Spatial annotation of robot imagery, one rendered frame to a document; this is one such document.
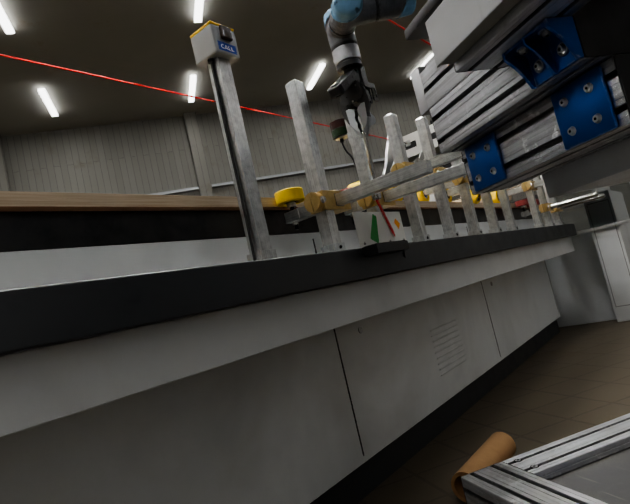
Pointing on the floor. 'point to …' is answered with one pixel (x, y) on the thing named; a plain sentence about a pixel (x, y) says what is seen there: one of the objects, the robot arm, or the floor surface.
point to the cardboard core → (490, 454)
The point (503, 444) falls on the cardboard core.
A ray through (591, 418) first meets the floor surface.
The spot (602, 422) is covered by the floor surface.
